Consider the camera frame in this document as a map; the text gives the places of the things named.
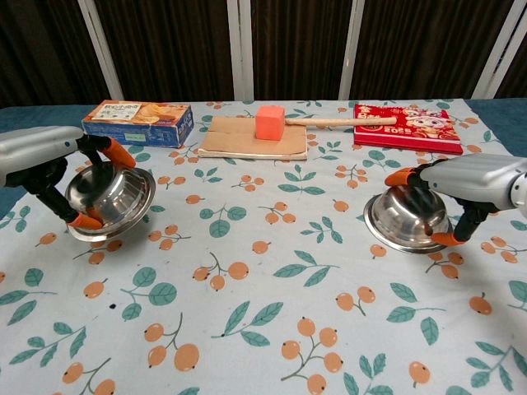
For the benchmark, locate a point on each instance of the white partition post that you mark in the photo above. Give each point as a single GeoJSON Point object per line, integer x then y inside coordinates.
{"type": "Point", "coordinates": [352, 49]}
{"type": "Point", "coordinates": [101, 49]}
{"type": "Point", "coordinates": [241, 49]}
{"type": "Point", "coordinates": [496, 49]}

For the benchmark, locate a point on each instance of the red desk calendar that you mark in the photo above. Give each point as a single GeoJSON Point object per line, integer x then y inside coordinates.
{"type": "Point", "coordinates": [403, 131]}

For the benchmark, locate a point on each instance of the brown kraft spiral notebook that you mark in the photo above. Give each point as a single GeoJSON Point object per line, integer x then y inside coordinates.
{"type": "Point", "coordinates": [234, 140]}

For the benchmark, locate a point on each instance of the wooden stick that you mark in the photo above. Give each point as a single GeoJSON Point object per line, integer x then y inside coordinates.
{"type": "Point", "coordinates": [337, 121]}

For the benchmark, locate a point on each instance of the floral tablecloth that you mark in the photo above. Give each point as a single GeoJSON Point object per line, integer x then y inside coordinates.
{"type": "Point", "coordinates": [263, 288]}

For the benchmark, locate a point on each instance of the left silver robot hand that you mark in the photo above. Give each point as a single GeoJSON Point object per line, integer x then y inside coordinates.
{"type": "Point", "coordinates": [37, 150]}

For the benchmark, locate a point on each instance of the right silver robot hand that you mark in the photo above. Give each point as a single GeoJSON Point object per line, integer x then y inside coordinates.
{"type": "Point", "coordinates": [473, 177]}

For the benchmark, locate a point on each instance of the orange-red foam cube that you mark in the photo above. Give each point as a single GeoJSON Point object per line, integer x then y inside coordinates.
{"type": "Point", "coordinates": [269, 123]}

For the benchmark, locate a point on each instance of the steel bowl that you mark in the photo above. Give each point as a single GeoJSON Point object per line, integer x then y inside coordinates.
{"type": "Point", "coordinates": [403, 218]}
{"type": "Point", "coordinates": [119, 193]}

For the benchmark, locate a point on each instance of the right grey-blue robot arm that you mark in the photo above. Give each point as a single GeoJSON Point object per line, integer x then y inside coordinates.
{"type": "Point", "coordinates": [520, 197]}

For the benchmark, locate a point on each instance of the orange and blue biscuit box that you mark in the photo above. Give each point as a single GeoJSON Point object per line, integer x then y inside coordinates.
{"type": "Point", "coordinates": [136, 125]}

